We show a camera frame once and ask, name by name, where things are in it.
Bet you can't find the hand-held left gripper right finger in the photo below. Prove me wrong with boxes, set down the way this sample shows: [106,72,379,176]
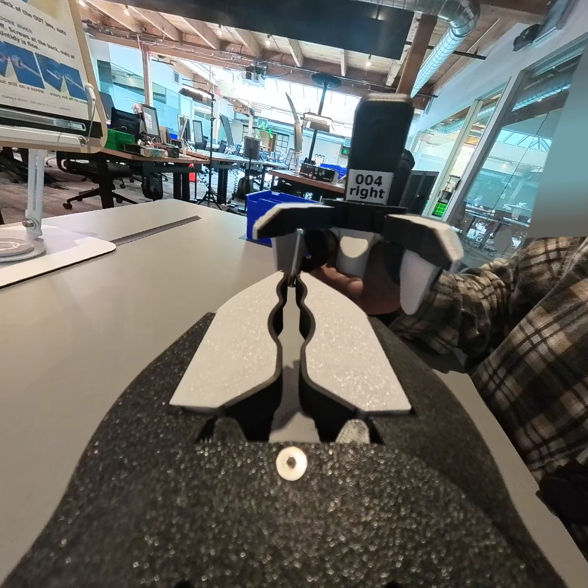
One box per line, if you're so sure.
[295,272,412,416]

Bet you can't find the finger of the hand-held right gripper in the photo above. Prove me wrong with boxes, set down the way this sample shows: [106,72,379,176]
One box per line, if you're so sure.
[383,213,464,316]
[254,203,334,275]

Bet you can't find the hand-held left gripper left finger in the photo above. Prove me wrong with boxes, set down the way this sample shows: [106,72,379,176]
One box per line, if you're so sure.
[169,271,285,413]

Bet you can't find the silver steel bolt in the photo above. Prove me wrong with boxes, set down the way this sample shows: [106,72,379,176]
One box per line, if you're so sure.
[289,228,305,285]

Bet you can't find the person's right forearm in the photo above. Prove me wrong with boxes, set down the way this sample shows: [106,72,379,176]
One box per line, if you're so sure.
[390,236,588,488]

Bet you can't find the person's right hand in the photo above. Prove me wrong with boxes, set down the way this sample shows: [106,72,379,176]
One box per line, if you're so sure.
[309,239,406,316]

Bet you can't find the blue plastic bin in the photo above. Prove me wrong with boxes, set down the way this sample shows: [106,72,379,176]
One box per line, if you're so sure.
[246,190,322,242]

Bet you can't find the wooden desk black legs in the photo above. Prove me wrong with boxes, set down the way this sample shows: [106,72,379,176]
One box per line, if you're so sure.
[100,147,204,201]
[268,169,346,194]

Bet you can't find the black panel green display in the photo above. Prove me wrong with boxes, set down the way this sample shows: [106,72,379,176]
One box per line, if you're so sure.
[399,170,454,220]

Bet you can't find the wooden support beam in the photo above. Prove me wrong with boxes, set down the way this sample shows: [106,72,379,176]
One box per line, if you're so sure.
[395,14,438,97]

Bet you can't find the black light stand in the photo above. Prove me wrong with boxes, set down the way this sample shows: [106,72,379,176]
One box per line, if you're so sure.
[178,86,223,207]

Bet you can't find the black ceiling panel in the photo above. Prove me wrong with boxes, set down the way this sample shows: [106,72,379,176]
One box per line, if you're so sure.
[117,0,416,60]

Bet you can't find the black computer monitor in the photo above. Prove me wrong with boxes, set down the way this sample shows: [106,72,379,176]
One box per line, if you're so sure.
[140,104,161,138]

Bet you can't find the black office chair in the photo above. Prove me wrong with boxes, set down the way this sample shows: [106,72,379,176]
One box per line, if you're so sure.
[55,151,139,209]

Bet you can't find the silver spiral air duct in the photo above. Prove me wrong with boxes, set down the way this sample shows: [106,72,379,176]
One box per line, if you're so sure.
[411,0,481,98]

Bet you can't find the white tablet cable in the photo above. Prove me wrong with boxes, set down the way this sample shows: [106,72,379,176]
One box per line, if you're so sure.
[84,83,101,138]

